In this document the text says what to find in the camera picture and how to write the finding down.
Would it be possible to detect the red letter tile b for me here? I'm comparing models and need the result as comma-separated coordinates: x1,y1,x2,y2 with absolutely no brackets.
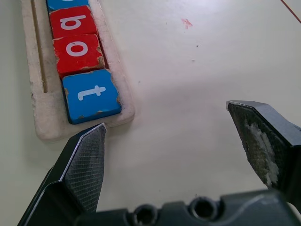
48,5,98,40

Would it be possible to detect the wooden letter tray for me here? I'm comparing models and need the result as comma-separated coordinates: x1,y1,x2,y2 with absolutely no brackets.
20,0,136,142

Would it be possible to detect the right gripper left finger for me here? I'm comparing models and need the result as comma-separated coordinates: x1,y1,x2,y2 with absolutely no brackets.
17,122,108,226

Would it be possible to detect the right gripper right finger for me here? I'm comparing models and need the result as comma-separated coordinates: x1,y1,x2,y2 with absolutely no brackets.
225,100,301,212

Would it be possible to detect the blue letter t tile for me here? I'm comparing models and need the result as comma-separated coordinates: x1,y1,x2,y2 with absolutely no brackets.
62,68,123,125

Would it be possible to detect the thin red cord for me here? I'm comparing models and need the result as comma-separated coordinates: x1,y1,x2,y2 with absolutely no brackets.
279,0,301,24

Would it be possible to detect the red letter tile o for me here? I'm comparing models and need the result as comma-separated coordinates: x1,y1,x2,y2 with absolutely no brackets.
52,33,106,80

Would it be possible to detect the blue letter tile o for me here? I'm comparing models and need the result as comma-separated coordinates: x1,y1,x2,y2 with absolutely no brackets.
46,0,91,13

